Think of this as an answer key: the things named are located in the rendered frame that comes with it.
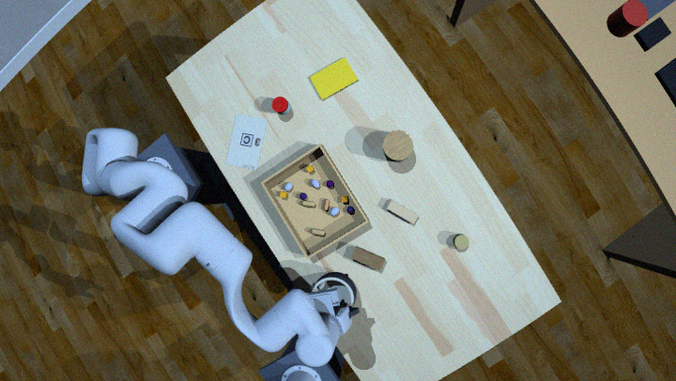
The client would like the grey round pot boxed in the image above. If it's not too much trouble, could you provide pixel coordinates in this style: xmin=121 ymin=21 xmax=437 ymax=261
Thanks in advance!
xmin=310 ymin=272 xmax=357 ymax=307

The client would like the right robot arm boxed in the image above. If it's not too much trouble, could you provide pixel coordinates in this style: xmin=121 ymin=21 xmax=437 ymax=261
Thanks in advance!
xmin=282 ymin=365 xmax=322 ymax=381

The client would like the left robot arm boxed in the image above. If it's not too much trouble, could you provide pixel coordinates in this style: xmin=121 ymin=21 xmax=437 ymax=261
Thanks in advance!
xmin=82 ymin=128 xmax=341 ymax=367

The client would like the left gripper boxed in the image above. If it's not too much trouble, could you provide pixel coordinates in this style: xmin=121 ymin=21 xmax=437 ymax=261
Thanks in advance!
xmin=333 ymin=299 xmax=360 ymax=336

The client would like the white recipe card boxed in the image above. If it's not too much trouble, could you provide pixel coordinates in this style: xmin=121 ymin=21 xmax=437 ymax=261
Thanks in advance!
xmin=225 ymin=114 xmax=268 ymax=171

